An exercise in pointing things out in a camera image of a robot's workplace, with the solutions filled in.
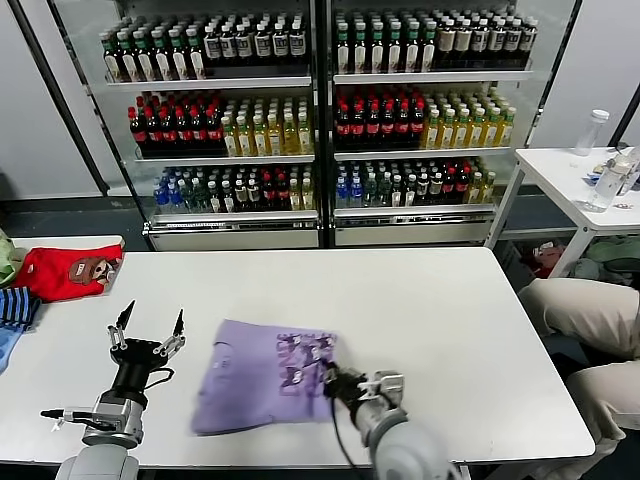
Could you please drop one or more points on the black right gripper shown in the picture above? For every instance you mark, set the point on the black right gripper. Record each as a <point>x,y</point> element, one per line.
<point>347,385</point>

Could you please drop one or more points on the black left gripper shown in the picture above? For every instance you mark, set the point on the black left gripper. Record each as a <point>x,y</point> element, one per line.
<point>140,352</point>

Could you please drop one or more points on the purple printed t-shirt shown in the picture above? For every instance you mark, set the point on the purple printed t-shirt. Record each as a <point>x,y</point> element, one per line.
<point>240,380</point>

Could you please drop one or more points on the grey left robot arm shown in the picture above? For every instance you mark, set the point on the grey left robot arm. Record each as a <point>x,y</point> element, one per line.
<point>100,460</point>

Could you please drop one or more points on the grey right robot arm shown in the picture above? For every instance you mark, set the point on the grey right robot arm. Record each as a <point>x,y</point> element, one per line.
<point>400,450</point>

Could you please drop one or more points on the green clothes pile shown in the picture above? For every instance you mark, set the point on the green clothes pile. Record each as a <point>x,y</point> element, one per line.
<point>616,250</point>

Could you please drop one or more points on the small white side table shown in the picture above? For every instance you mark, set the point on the small white side table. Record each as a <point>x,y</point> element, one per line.
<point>75,242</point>

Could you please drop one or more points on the red cartoon print t-shirt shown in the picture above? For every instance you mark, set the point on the red cartoon print t-shirt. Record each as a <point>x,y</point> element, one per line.
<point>50,275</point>

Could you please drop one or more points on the glass drinks display cooler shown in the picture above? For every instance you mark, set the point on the glass drinks display cooler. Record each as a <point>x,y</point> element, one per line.
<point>410,230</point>
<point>225,232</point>

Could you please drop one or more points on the small blue water bottle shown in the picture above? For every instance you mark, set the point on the small blue water bottle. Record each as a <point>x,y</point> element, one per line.
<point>174,198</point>
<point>161,198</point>
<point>342,193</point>
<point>356,193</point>

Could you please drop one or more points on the small green water bottle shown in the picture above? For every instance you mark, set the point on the small green water bottle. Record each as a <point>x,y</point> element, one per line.
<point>371,193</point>
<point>384,192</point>
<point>187,198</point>

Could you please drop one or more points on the small dark labelled bottle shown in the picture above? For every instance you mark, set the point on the small dark labelled bottle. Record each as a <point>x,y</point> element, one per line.
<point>241,197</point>
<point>437,189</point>
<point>398,192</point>
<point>424,190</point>
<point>411,192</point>
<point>215,198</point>
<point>228,197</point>
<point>255,196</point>

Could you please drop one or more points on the blue black striped garment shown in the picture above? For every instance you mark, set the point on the blue black striped garment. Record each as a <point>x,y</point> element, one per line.
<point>15,307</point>

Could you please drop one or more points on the light blue garment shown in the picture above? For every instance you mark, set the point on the light blue garment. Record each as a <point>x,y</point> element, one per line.
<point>6,350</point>

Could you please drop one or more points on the pale green garment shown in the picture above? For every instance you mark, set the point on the pale green garment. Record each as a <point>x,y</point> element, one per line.
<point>7,265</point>

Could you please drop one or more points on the small red cap cola bottle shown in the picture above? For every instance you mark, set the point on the small red cap cola bottle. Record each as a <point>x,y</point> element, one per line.
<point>450,186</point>
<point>269,195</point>
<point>464,185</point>
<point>283,195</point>

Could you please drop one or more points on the small yellow juice bottle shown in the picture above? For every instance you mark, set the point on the small yellow juice bottle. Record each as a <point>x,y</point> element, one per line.
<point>489,189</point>
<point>308,196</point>
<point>296,196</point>
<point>476,189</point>

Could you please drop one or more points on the dark storage crate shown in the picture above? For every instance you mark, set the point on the dark storage crate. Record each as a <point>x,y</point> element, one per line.
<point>513,257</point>

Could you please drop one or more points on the black slanted pole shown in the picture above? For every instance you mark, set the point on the black slanted pole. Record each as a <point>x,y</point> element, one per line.
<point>63,100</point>
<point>629,116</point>

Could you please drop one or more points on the red garment in crate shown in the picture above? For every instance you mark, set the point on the red garment in crate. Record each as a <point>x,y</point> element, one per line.
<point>548,260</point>

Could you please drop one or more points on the green cap tea bottle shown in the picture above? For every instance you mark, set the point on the green cap tea bottle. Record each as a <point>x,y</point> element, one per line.
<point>360,53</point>
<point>377,52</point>
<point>343,53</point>
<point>112,60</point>
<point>428,50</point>
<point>145,59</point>
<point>412,50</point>
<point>162,58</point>
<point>179,58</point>
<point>394,51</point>
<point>129,59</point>
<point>196,57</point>

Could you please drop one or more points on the person in beige trousers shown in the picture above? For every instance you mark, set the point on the person in beige trousers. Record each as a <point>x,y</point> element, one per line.
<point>590,310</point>

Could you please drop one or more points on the grey garment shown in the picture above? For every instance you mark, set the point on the grey garment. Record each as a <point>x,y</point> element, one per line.
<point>583,270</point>

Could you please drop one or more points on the dark bottle white label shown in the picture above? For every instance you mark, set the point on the dark bottle white label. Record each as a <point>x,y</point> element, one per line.
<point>280,45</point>
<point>297,45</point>
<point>212,48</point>
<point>529,39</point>
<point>245,46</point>
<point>262,45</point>
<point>228,47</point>
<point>513,39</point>
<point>479,39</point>
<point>496,39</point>

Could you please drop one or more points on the small blue packet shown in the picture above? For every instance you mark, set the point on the small blue packet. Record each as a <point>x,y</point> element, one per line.
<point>592,176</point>

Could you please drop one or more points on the clear bottle white cap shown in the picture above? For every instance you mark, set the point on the clear bottle white cap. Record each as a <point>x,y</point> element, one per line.
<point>591,135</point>

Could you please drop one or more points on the dark bottle tan label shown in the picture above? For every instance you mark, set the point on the dark bottle tan label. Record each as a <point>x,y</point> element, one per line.
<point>462,40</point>
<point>446,40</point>

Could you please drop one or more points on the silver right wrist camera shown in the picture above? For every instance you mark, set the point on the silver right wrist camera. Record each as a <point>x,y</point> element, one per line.
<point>387,382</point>

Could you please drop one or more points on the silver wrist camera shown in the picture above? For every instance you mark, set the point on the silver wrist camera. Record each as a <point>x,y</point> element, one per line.
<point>95,417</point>
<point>387,382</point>

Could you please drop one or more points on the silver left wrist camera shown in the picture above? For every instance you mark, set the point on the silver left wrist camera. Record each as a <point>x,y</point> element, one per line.
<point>95,417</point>

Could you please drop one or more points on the white metal frame table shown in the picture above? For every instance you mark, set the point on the white metal frame table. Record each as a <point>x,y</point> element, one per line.
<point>550,160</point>

